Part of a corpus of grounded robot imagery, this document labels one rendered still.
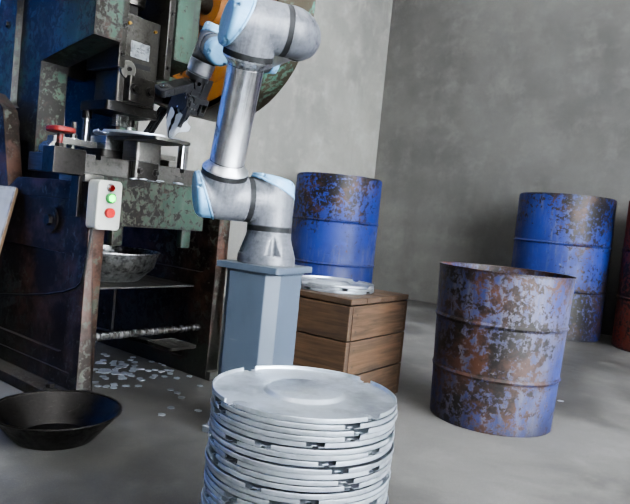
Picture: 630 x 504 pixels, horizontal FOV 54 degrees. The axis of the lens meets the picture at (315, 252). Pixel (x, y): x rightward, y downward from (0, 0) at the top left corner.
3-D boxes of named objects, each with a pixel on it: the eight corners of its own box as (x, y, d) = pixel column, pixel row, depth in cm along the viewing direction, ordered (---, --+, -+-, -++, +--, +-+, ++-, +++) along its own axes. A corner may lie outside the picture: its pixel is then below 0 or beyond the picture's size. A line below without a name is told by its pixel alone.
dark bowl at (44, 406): (145, 441, 152) (147, 413, 151) (23, 473, 128) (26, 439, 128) (78, 408, 170) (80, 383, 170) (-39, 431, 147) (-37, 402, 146)
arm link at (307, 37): (343, 10, 141) (275, 43, 186) (298, -1, 137) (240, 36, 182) (336, 62, 142) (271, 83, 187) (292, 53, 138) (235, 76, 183)
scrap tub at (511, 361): (575, 422, 205) (593, 277, 202) (530, 451, 172) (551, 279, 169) (457, 390, 231) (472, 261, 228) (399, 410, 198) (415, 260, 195)
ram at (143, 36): (162, 109, 206) (170, 19, 205) (123, 99, 195) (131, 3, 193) (131, 111, 217) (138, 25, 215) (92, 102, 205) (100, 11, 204)
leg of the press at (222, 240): (232, 377, 219) (256, 119, 214) (208, 381, 210) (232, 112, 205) (88, 328, 276) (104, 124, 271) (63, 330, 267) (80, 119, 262)
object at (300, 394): (308, 363, 119) (309, 359, 119) (433, 407, 98) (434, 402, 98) (176, 379, 99) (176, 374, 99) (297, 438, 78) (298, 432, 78)
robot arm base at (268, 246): (304, 266, 167) (308, 229, 167) (275, 267, 154) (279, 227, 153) (257, 259, 174) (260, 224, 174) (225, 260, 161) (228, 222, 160)
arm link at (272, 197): (298, 229, 160) (303, 176, 159) (248, 224, 155) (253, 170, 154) (283, 227, 171) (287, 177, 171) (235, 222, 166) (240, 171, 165)
